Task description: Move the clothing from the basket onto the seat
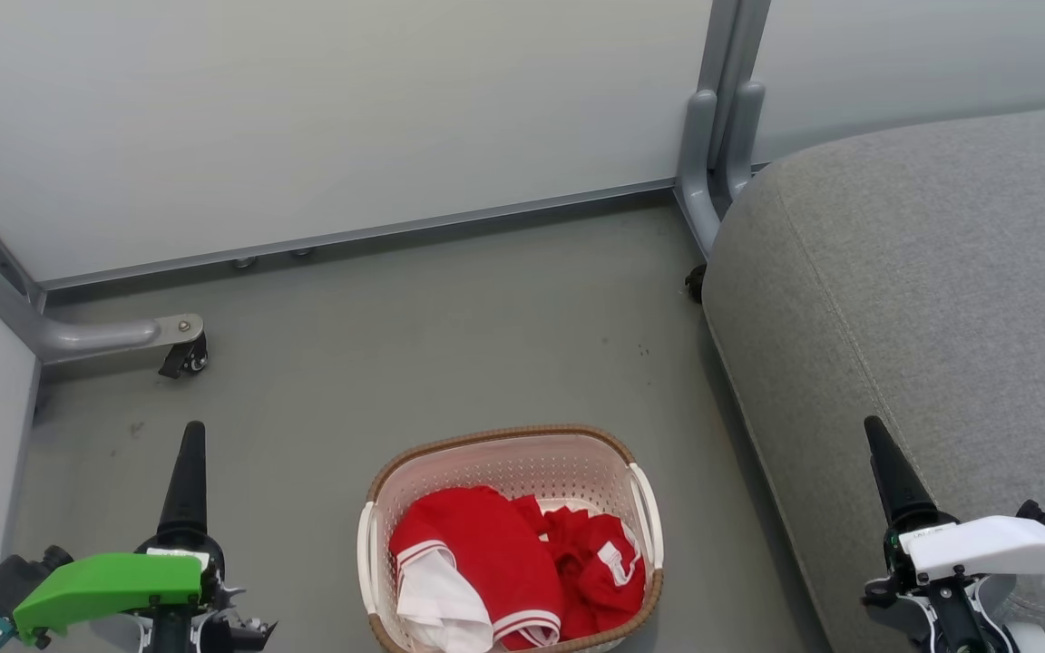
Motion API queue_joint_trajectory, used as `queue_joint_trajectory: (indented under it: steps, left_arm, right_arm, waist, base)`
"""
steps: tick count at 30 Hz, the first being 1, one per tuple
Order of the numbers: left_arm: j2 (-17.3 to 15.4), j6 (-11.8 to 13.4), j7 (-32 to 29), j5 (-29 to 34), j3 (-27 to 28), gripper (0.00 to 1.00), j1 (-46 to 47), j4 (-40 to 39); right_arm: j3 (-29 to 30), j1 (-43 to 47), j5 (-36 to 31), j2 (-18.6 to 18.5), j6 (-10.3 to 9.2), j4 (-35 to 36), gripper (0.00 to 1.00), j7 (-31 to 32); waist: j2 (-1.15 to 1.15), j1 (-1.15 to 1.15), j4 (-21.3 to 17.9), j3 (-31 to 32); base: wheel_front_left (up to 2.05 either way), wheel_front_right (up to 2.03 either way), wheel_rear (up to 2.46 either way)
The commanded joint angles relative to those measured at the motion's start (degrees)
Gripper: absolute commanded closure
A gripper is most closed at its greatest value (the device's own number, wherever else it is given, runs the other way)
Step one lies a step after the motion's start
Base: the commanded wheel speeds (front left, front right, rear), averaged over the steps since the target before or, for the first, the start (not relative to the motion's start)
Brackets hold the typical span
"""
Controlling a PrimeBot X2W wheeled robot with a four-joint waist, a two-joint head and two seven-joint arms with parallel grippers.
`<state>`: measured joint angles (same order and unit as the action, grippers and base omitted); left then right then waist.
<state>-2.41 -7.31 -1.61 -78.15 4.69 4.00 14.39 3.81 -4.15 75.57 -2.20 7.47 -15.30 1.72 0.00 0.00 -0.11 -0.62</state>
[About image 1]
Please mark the red shirt with white trim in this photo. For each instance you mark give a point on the red shirt with white trim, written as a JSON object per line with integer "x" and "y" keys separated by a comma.
{"x": 486, "y": 544}

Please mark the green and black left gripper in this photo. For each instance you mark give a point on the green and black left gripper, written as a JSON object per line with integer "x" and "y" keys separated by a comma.
{"x": 105, "y": 585}

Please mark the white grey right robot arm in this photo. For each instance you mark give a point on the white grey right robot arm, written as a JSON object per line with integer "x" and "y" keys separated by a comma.
{"x": 1026, "y": 635}

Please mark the black caster with silver bracket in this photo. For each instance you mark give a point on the black caster with silver bracket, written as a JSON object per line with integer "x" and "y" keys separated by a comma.
{"x": 185, "y": 355}

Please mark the grey tubular partition foot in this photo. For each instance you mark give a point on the grey tubular partition foot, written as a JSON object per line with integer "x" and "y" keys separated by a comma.
{"x": 78, "y": 337}

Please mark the small black caster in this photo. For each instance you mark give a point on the small black caster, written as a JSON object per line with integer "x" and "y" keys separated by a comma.
{"x": 696, "y": 283}

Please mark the small red garment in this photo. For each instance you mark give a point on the small red garment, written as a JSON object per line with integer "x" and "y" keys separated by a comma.
{"x": 595, "y": 589}

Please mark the grey partition bottom rail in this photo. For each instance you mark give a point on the grey partition bottom rail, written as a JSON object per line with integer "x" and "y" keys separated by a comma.
{"x": 350, "y": 238}

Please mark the grey fabric sofa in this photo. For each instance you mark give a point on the grey fabric sofa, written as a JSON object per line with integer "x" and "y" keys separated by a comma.
{"x": 940, "y": 317}

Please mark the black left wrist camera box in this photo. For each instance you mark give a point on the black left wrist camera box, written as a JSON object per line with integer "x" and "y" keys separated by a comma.
{"x": 5, "y": 580}

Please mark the white laundry basket brown rim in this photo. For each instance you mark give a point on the white laundry basket brown rim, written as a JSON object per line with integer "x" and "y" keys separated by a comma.
{"x": 522, "y": 462}

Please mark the grey partition post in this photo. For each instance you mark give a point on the grey partition post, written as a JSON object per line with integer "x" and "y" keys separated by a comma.
{"x": 713, "y": 136}

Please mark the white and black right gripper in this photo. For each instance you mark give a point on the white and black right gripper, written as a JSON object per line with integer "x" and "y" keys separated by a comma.
{"x": 985, "y": 544}

